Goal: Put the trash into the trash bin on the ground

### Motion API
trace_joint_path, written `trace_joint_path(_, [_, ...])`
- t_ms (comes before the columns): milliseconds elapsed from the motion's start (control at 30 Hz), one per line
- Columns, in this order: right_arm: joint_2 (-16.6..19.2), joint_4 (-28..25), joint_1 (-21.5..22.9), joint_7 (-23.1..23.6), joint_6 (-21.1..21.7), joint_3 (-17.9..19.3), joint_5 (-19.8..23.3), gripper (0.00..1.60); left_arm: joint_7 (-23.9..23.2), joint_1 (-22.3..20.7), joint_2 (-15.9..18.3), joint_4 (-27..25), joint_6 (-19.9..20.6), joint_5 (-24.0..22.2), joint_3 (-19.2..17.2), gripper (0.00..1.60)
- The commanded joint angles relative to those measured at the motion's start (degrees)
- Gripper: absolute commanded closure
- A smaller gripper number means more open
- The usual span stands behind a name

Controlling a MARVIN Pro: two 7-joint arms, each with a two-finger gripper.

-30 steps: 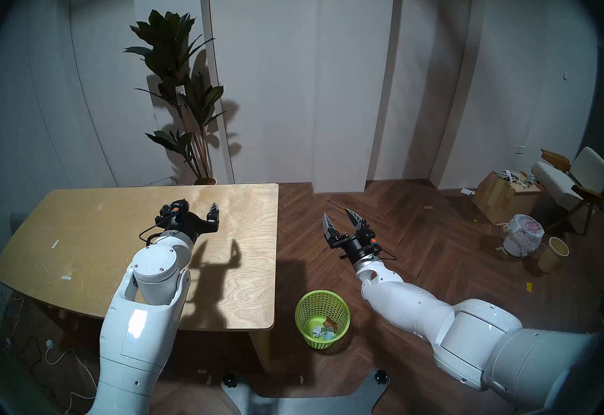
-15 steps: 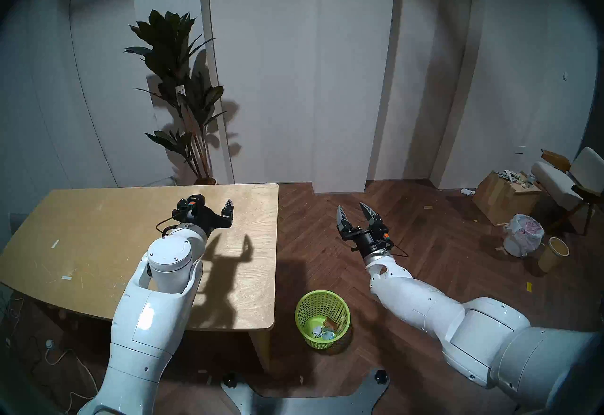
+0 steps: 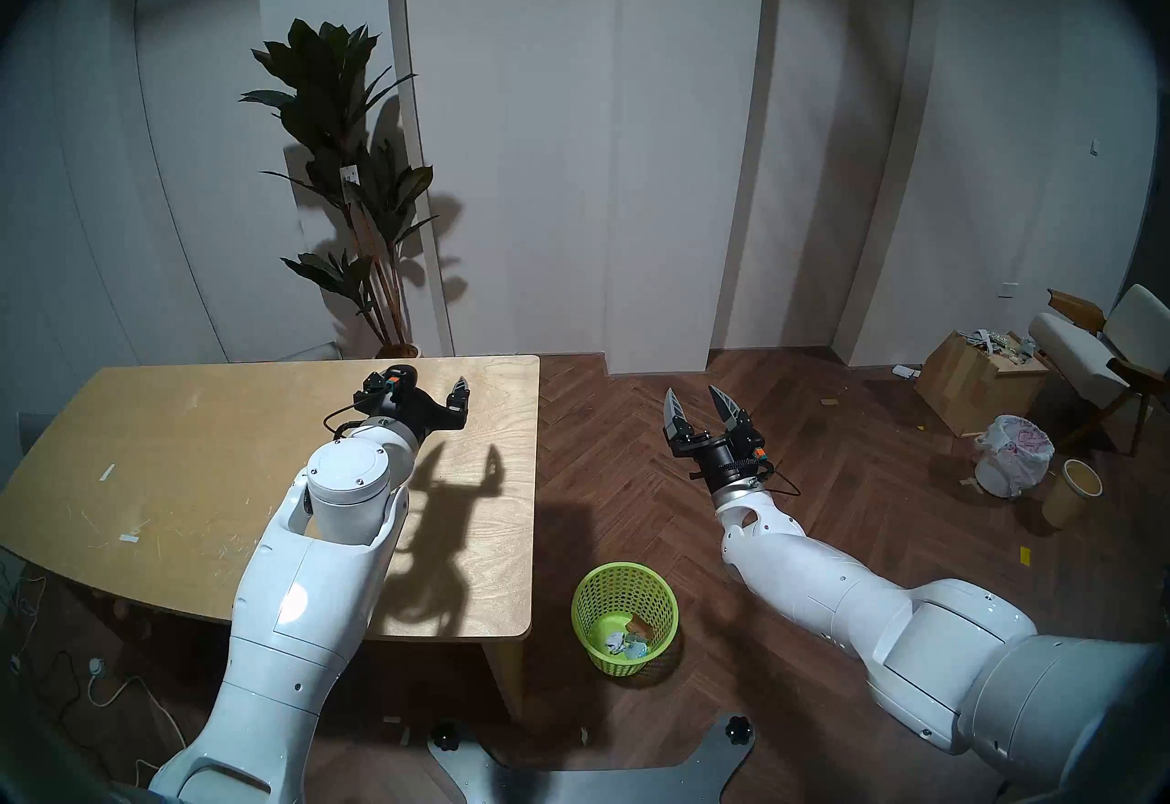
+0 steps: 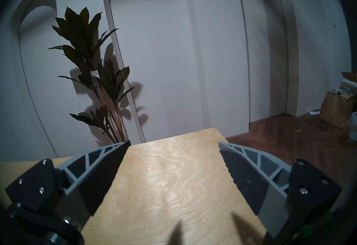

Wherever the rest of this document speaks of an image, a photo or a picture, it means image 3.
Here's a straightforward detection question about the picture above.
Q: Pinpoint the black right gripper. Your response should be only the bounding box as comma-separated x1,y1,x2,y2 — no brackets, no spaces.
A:
663,385,769,492

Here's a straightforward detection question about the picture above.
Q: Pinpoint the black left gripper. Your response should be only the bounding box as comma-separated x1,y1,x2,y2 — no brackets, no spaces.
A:
352,371,471,451

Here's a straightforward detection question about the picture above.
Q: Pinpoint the mixed trash pile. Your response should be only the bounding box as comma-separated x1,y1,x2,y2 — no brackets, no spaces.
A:
964,329,1038,364

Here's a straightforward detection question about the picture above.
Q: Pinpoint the white bin with plastic bag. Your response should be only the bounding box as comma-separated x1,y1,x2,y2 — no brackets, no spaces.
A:
972,415,1055,499

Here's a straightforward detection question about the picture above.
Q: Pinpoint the green plastic mesh basket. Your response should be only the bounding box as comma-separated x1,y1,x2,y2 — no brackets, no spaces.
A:
571,562,680,677

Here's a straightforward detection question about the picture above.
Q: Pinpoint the light wooden table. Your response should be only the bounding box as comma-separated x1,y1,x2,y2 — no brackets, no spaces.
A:
0,354,542,721

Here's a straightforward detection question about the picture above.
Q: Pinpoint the brown cardboard box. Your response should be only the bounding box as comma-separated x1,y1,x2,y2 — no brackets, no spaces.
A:
914,331,1052,437

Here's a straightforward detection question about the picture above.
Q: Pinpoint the tall dark green plant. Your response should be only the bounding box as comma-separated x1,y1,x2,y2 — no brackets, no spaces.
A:
239,18,440,355

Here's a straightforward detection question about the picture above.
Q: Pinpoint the beige paper bucket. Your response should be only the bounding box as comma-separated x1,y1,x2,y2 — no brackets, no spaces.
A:
1040,458,1103,531

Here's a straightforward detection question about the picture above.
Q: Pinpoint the white cushioned wooden armchair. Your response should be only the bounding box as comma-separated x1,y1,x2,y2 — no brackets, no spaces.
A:
1028,284,1170,456

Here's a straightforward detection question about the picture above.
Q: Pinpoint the grey metal robot base plate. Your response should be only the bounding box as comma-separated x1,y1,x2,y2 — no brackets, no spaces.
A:
430,715,758,804

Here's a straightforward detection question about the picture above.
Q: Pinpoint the white floor cable with plug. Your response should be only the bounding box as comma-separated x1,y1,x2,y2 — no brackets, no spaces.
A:
85,656,189,790

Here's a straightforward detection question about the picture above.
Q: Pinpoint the black floor cable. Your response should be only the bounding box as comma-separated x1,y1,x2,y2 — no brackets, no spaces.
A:
0,564,85,721

